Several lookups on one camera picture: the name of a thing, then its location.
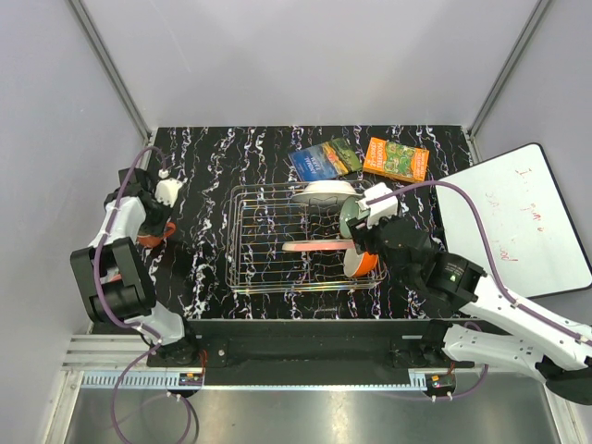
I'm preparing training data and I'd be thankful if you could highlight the orange bowl white inside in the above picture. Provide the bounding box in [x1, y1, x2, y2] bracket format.
[343, 248, 378, 278]

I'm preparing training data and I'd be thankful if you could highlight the orange mug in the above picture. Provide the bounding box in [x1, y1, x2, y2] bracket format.
[137, 222, 177, 249]

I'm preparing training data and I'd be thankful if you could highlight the pink cream floral plate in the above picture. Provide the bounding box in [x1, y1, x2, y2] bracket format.
[282, 240, 354, 253]

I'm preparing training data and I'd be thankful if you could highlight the green ceramic bowl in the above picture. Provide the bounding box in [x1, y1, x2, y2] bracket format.
[339, 196, 359, 239]

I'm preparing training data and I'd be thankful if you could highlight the white paper plate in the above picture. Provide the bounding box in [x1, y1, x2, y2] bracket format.
[290, 180, 358, 205]

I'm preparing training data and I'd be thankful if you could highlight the metal wire dish rack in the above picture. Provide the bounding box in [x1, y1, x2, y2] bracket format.
[226, 182, 387, 294]

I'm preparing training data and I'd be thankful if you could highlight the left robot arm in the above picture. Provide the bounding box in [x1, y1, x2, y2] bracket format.
[70, 168, 200, 366]

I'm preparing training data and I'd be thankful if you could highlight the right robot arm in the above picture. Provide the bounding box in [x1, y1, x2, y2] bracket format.
[347, 216, 591, 405]

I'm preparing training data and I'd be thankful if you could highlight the orange green book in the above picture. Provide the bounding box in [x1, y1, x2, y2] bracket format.
[363, 137, 429, 183]

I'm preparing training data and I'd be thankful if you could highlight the pink cup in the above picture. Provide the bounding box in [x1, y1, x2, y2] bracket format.
[100, 273, 121, 285]

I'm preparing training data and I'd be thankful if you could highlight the blue landscape book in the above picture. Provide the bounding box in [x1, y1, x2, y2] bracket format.
[289, 138, 363, 182]

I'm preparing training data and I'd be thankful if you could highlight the white whiteboard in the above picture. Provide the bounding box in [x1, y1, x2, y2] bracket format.
[436, 143, 591, 298]

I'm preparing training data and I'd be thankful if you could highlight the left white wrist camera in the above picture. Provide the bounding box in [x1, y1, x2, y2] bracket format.
[154, 179, 183, 207]

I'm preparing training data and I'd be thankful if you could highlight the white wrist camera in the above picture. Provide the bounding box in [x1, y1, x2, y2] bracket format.
[357, 182, 399, 228]
[154, 179, 183, 207]

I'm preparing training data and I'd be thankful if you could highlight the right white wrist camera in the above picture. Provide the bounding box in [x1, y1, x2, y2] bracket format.
[357, 182, 399, 228]

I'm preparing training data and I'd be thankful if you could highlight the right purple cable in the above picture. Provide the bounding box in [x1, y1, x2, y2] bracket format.
[367, 179, 592, 401]

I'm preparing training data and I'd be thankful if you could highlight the purple cable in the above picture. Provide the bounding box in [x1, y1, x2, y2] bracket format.
[92, 146, 200, 443]
[367, 179, 592, 401]

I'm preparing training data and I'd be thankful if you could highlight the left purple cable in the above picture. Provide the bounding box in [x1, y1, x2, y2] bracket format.
[92, 146, 200, 443]

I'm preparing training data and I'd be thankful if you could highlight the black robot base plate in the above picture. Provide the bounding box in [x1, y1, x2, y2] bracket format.
[90, 317, 533, 388]

